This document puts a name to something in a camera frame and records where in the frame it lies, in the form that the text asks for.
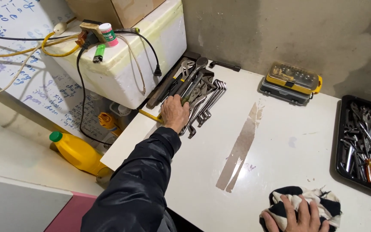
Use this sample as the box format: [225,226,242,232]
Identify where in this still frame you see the white board with handwriting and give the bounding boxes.
[0,0,118,145]

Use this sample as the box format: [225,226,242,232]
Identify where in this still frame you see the wooden power socket block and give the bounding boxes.
[75,19,107,47]

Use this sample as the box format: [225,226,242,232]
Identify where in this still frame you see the long black power cable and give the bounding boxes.
[0,32,113,146]

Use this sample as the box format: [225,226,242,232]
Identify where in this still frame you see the person's left hand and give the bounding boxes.
[160,94,190,134]

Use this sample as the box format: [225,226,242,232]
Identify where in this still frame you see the row of bent chrome spanners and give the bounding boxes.
[178,79,228,139]

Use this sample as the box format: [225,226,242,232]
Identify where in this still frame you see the pink board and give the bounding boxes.
[44,191,98,232]

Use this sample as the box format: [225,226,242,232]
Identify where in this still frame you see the green lighter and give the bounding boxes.
[92,43,106,63]

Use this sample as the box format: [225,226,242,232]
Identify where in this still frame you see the orange spray nozzle bottle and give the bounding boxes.
[98,112,123,137]

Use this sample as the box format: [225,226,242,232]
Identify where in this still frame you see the yellow socket bit case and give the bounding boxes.
[265,61,323,96]

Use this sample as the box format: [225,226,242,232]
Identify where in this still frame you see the small white bottle pink label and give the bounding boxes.
[99,23,119,48]

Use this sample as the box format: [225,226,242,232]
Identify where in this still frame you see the white styrofoam box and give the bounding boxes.
[42,0,187,110]

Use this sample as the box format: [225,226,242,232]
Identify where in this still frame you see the yellow cable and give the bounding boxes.
[0,32,80,58]

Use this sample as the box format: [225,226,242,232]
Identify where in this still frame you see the chrome water pump pliers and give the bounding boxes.
[172,60,196,85]

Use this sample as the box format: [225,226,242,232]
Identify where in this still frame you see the brown cardboard box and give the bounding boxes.
[66,0,167,29]

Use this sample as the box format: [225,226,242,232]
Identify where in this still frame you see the rusty metal bar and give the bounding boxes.
[145,56,187,110]

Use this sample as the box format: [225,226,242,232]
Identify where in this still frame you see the person's right hand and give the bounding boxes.
[261,194,330,232]

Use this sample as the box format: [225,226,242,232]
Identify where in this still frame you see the black cable with plug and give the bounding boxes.
[114,28,162,77]

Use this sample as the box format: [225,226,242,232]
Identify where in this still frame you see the clear glass jar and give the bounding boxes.
[96,167,114,185]

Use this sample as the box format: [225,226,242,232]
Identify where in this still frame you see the chrome locking pliers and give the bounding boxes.
[185,72,216,107]

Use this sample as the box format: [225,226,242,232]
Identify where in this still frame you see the black and white striped cloth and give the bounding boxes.
[259,186,343,232]

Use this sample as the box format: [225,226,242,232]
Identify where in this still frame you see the yellow bottle with green cap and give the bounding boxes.
[49,131,109,176]

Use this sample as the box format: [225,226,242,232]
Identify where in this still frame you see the black bent socket wrench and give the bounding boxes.
[209,60,241,72]

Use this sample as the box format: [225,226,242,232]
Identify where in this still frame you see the black plastic tray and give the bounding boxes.
[335,94,371,198]

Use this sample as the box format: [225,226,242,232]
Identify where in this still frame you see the beige cable with inline switch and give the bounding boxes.
[0,17,147,95]

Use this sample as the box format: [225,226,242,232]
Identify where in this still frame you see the clear plastic container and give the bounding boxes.
[109,101,132,117]

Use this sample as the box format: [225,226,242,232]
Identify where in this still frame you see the yellow handled tool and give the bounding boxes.
[138,109,164,124]

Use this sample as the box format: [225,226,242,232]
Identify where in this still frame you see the grey plastic tool case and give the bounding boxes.
[259,78,312,106]

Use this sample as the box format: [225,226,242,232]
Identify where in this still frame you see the heap of wrenches and tools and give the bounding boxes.
[340,102,371,190]

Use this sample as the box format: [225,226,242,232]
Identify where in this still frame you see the grey board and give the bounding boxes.
[0,172,73,232]

